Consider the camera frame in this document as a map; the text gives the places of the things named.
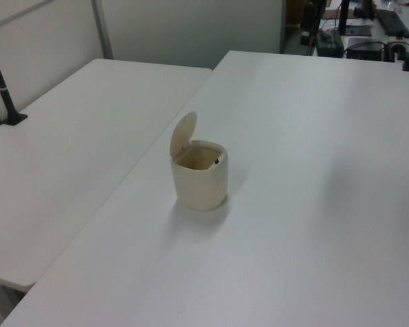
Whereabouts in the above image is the beige mini trash bin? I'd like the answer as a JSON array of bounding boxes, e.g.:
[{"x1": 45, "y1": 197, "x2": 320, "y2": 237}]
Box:
[{"x1": 169, "y1": 110, "x2": 230, "y2": 212}]

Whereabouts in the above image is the white side table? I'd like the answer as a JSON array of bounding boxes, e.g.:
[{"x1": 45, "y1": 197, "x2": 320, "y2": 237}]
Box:
[{"x1": 0, "y1": 58, "x2": 214, "y2": 291}]

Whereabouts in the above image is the black rectangular power box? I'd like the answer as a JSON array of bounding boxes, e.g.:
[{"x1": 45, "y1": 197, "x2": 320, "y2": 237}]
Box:
[{"x1": 314, "y1": 29, "x2": 346, "y2": 57}]

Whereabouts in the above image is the black upright speaker box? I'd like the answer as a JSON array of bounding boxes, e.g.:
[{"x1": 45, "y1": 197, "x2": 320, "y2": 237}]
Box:
[{"x1": 300, "y1": 2, "x2": 316, "y2": 46}]

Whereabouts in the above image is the black flat electronics device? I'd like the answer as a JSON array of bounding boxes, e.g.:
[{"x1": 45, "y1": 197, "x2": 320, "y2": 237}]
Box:
[{"x1": 344, "y1": 37, "x2": 387, "y2": 62}]

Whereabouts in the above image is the black thin stand pole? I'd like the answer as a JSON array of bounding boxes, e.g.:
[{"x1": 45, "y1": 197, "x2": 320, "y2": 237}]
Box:
[{"x1": 337, "y1": 0, "x2": 350, "y2": 35}]

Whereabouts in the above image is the black keyboard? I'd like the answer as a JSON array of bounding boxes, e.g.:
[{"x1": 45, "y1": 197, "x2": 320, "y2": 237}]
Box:
[{"x1": 374, "y1": 8, "x2": 409, "y2": 39}]

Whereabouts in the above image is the grey partition frame post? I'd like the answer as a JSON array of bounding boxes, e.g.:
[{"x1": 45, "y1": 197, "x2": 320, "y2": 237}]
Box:
[{"x1": 91, "y1": 0, "x2": 114, "y2": 60}]

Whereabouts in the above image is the black camera pole with clamp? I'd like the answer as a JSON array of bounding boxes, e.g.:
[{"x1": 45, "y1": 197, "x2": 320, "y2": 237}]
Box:
[{"x1": 0, "y1": 29, "x2": 29, "y2": 127}]

